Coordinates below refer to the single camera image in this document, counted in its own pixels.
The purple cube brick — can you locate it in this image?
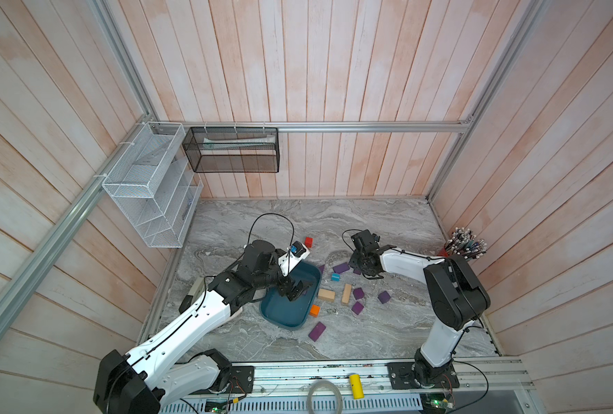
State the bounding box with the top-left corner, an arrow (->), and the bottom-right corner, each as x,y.
351,301 -> 365,315
332,263 -> 351,274

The purple square brick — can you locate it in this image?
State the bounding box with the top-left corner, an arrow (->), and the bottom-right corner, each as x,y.
352,287 -> 364,300

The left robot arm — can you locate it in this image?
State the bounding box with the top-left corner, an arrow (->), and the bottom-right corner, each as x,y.
93,240 -> 310,413

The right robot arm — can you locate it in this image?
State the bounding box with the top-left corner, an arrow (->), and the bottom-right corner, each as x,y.
349,229 -> 491,389

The teal plastic storage bin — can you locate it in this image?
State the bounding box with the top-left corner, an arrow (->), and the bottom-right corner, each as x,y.
259,259 -> 323,331

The natural wood long block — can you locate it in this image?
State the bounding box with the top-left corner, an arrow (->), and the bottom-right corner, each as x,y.
341,284 -> 352,305

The large purple rectangular brick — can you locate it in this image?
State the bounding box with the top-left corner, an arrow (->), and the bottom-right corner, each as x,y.
308,322 -> 326,342

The white desk calculator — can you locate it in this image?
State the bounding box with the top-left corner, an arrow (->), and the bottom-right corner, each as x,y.
178,276 -> 214,313

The red pen holder cup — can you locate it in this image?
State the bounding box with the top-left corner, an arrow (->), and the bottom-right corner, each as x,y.
439,228 -> 488,260

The yellow cylinder roll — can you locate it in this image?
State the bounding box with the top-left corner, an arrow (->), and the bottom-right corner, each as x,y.
349,374 -> 364,400

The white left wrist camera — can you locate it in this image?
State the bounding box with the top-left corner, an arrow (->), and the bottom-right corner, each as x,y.
278,241 -> 311,277

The grey tape ring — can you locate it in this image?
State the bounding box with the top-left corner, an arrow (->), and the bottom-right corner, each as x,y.
305,379 -> 344,414

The black wire mesh basket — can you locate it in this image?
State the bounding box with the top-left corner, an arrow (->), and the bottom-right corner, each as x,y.
182,126 -> 281,174

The white wire mesh shelf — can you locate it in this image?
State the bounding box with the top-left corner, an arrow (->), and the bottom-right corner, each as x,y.
103,122 -> 203,248

